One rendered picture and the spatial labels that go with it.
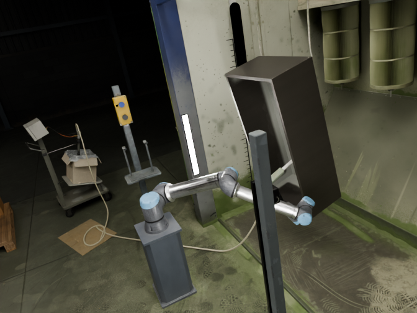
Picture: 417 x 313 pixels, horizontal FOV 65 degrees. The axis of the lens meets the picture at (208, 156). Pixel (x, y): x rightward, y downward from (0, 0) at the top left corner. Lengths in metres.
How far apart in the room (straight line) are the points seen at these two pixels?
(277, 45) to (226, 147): 1.15
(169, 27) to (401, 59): 1.92
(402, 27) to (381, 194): 1.42
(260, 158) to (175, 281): 1.79
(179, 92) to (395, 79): 1.83
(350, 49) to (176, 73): 1.66
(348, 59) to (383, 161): 1.01
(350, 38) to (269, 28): 0.76
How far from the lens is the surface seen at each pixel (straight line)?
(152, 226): 2.55
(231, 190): 2.23
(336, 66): 3.53
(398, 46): 3.11
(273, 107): 2.97
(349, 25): 3.48
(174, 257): 2.67
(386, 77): 3.15
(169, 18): 3.04
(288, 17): 3.63
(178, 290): 2.87
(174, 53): 3.04
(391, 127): 3.51
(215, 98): 3.23
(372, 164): 3.50
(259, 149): 1.19
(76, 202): 4.68
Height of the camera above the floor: 2.03
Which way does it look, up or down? 22 degrees down
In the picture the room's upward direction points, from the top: 11 degrees counter-clockwise
